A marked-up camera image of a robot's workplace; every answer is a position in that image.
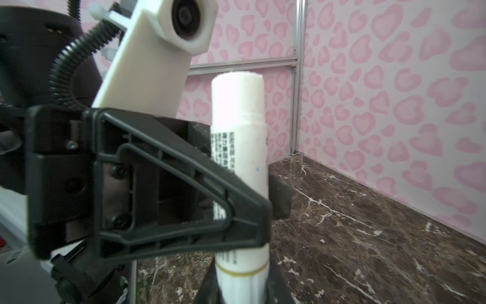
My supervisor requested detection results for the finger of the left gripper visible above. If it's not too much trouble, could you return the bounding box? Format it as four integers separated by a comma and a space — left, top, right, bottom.
185, 121, 294, 220
92, 109, 272, 262

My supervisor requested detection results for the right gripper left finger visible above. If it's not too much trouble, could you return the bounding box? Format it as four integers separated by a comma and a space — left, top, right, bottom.
193, 262, 220, 304

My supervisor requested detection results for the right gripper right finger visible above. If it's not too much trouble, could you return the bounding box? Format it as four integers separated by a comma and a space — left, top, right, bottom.
266, 262, 294, 304

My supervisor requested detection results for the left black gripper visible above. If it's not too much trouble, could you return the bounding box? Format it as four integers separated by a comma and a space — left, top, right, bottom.
25, 105, 96, 260

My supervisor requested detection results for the white glue stick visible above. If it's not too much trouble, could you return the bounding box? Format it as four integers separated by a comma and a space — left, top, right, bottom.
209, 70, 271, 304

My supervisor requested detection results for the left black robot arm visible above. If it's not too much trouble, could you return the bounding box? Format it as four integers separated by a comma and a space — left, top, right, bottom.
1, 1, 292, 303

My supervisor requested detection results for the left black corrugated cable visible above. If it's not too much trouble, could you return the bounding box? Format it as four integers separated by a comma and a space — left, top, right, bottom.
49, 0, 126, 111

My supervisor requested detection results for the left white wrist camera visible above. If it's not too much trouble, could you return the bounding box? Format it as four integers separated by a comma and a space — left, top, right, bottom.
89, 1, 218, 118

